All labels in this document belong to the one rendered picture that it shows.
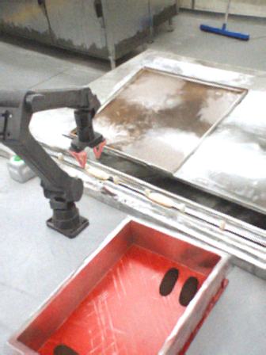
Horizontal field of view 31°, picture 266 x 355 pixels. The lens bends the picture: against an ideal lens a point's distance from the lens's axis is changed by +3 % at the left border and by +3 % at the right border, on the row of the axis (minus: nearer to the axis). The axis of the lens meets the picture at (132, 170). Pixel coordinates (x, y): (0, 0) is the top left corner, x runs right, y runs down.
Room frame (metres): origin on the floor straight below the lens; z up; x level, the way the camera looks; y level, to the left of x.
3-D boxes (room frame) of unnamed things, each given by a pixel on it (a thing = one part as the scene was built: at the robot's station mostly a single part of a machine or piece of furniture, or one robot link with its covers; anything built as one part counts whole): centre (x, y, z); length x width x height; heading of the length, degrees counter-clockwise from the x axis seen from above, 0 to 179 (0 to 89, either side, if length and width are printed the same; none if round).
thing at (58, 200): (1.19, 0.23, 0.94); 0.09 x 0.05 x 0.10; 160
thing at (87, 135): (1.39, 0.14, 1.02); 0.10 x 0.07 x 0.07; 137
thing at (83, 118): (1.40, 0.14, 1.08); 0.07 x 0.06 x 0.07; 160
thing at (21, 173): (1.48, 0.40, 0.84); 0.08 x 0.08 x 0.11; 47
